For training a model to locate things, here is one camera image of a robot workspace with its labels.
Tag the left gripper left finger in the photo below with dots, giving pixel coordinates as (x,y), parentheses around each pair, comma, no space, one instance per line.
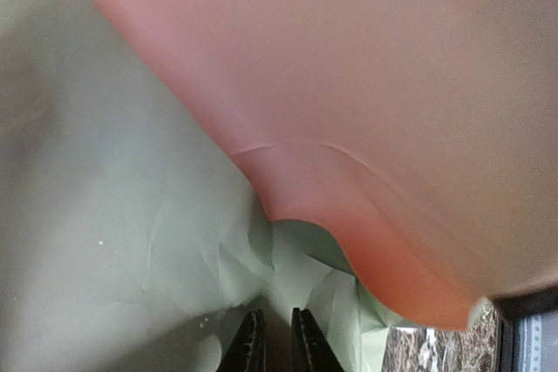
(247,350)

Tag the green and pink wrapping paper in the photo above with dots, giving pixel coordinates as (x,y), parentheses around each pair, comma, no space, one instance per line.
(168,166)

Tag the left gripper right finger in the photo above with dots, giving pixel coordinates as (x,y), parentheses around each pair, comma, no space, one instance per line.
(310,350)

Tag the black front table rail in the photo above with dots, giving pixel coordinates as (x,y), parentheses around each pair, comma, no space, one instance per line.
(512,310)

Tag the white slotted cable duct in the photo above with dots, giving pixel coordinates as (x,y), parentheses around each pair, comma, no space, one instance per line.
(537,344)

